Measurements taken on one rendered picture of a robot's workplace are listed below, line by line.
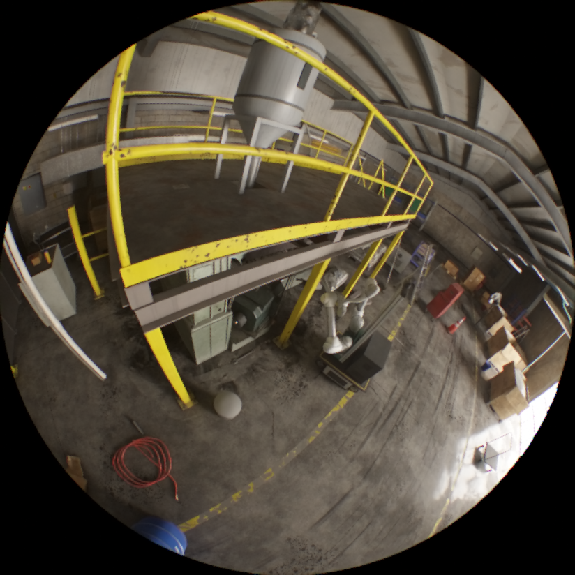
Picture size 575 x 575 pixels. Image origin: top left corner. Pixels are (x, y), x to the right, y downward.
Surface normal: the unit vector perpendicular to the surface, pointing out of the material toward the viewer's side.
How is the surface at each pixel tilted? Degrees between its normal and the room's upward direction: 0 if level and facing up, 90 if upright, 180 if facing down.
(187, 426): 0
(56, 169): 90
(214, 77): 90
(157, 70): 90
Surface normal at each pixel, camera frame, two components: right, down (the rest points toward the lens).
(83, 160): 0.65, 0.64
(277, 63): -0.03, 0.67
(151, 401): 0.28, -0.70
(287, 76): 0.30, 0.71
